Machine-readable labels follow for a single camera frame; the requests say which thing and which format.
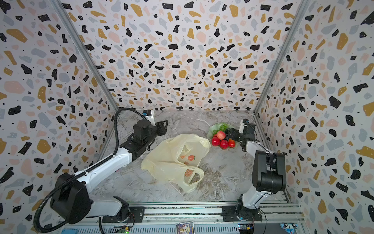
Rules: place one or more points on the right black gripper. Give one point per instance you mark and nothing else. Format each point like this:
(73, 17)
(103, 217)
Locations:
(230, 133)

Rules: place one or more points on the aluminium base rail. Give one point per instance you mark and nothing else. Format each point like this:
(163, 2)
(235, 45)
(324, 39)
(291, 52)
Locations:
(208, 217)

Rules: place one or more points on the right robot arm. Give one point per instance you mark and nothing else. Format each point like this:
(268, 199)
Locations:
(268, 175)

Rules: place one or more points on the pink peach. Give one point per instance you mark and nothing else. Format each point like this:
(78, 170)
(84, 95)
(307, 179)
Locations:
(221, 135)

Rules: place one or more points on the corner aluminium post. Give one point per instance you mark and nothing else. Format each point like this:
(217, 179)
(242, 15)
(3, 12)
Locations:
(283, 51)
(60, 10)

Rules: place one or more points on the colourful card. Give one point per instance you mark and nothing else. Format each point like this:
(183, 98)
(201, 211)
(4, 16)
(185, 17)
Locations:
(185, 228)

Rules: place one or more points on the green grapes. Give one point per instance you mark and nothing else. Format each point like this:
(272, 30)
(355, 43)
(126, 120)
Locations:
(219, 127)

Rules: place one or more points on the cream plastic bag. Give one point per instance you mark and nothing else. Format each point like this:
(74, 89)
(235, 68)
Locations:
(177, 160)

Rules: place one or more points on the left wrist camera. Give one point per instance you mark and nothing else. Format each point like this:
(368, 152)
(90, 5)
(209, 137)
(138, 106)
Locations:
(149, 115)

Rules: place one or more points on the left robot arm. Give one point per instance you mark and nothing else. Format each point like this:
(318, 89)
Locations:
(73, 202)

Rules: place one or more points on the right corner aluminium post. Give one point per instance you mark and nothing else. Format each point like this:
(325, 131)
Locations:
(283, 51)

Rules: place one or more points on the left corner aluminium post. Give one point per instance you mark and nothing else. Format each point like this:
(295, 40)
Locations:
(60, 10)

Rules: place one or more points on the orange red mango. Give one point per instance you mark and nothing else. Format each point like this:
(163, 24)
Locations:
(231, 143)

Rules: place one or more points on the green scalloped bowl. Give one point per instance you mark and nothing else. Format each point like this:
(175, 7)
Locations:
(210, 136)

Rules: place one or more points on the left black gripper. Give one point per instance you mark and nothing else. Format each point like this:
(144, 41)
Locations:
(160, 127)

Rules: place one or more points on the red apple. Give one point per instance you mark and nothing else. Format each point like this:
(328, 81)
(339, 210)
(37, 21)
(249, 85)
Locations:
(215, 141)
(224, 144)

